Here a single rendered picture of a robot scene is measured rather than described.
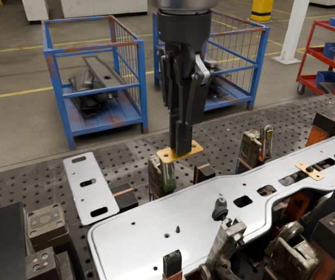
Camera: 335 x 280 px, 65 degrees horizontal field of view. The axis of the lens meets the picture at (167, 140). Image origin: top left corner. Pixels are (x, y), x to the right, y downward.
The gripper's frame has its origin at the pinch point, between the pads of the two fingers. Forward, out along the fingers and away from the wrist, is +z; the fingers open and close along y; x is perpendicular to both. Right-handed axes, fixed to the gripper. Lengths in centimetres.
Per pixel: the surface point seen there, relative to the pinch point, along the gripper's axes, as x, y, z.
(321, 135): -76, 16, 35
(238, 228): -0.5, -16.7, 7.3
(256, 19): -549, 533, 121
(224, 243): 1.6, -16.5, 9.9
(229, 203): -16.8, 1.3, 28.7
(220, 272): 0.5, -16.0, 20.3
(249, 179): -27.7, 5.9, 28.8
